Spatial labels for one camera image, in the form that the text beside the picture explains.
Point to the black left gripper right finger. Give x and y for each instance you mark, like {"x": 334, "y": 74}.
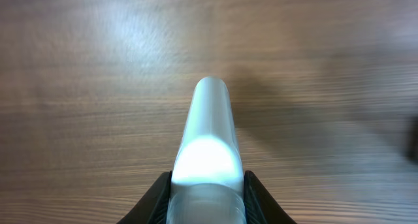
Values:
{"x": 260, "y": 205}

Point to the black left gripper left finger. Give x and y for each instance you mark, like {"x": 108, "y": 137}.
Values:
{"x": 153, "y": 206}

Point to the white calamine lotion bottle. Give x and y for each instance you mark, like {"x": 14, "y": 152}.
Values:
{"x": 207, "y": 184}

